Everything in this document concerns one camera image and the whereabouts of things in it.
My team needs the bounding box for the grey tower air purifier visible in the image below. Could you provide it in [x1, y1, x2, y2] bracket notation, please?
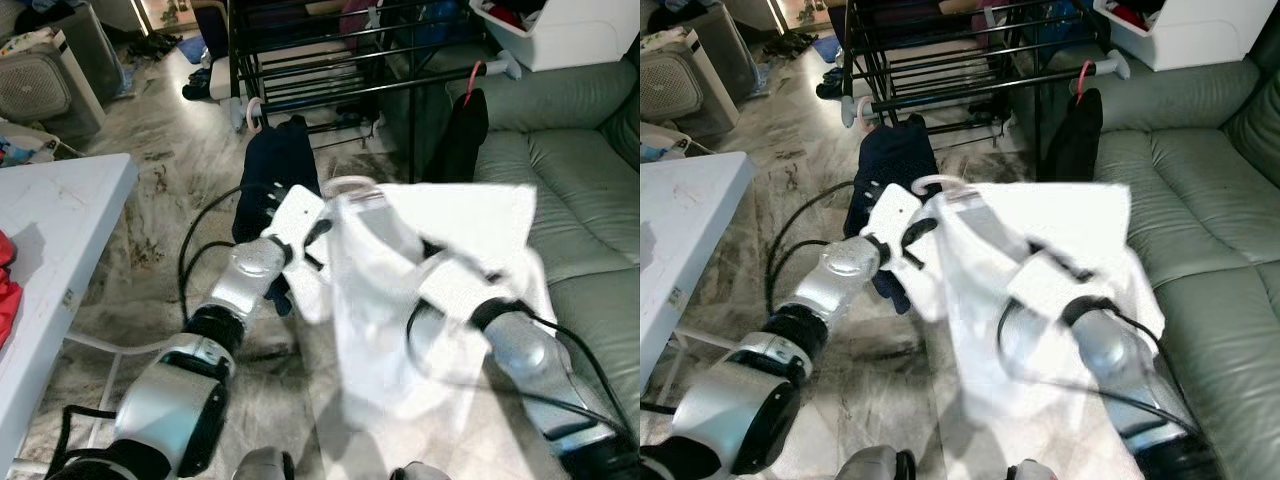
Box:
[690, 0, 773, 103]
[55, 0, 129, 103]

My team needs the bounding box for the grey robot left leg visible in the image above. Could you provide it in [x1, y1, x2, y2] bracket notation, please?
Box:
[231, 447, 297, 480]
[833, 445, 918, 480]

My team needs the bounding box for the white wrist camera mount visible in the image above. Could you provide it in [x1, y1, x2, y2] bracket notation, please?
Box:
[868, 185, 928, 264]
[1005, 250, 1098, 323]
[415, 250, 498, 328]
[262, 185, 333, 266]

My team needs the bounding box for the white storage box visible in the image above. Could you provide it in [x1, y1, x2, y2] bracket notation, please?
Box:
[470, 0, 641, 73]
[1093, 0, 1264, 72]

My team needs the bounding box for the black clothes drying rack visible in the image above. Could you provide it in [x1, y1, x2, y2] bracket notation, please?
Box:
[842, 0, 1133, 188]
[227, 0, 523, 188]

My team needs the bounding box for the dark green cloth pile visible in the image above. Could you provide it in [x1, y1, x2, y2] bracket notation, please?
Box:
[125, 30, 183, 61]
[768, 30, 816, 58]

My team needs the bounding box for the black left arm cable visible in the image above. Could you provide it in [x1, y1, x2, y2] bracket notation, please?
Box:
[764, 180, 873, 323]
[177, 182, 279, 329]

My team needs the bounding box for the white folding table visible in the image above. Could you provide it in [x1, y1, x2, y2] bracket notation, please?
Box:
[640, 152, 796, 391]
[0, 153, 179, 473]

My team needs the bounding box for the white box air purifier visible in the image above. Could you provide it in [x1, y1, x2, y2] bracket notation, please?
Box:
[640, 28, 744, 141]
[0, 30, 107, 141]

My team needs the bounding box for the grey green leather sofa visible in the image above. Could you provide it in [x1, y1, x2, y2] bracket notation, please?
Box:
[385, 55, 641, 426]
[1005, 0, 1280, 480]

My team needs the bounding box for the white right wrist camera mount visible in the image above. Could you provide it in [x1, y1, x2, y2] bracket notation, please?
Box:
[1005, 250, 1098, 323]
[415, 250, 498, 328]

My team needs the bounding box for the black hanging garment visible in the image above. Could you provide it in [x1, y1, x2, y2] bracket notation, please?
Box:
[1040, 88, 1105, 184]
[425, 88, 492, 185]

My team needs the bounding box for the navy hanging garment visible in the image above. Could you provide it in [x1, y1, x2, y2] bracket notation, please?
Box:
[233, 115, 324, 317]
[845, 113, 943, 314]

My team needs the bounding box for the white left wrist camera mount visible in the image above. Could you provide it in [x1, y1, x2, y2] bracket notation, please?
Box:
[868, 185, 928, 264]
[262, 185, 333, 266]

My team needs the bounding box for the red garment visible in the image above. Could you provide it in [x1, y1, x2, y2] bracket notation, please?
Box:
[0, 230, 24, 351]

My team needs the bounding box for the white shirt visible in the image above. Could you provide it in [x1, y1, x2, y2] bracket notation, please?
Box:
[903, 180, 1168, 423]
[293, 180, 557, 423]

